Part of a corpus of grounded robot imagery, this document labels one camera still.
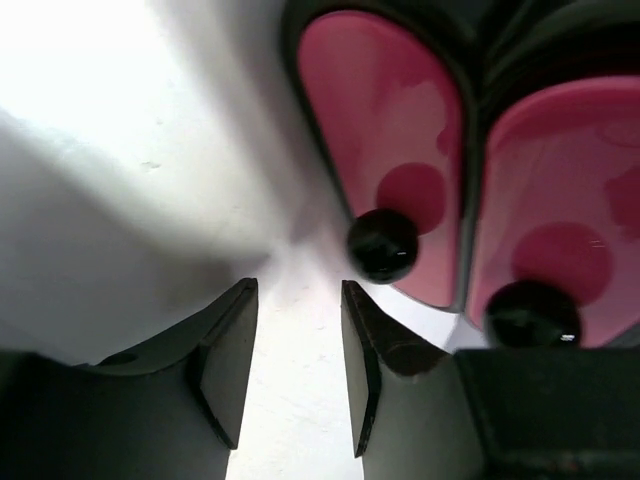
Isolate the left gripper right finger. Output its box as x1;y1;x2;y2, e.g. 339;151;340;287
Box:
341;281;639;479

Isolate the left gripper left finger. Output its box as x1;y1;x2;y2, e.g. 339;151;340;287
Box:
1;278;258;479

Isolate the black drawer cabinet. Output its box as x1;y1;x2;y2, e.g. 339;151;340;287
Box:
280;0;640;311

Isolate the pink bottom drawer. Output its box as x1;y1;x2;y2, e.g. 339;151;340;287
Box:
297;10;464;308

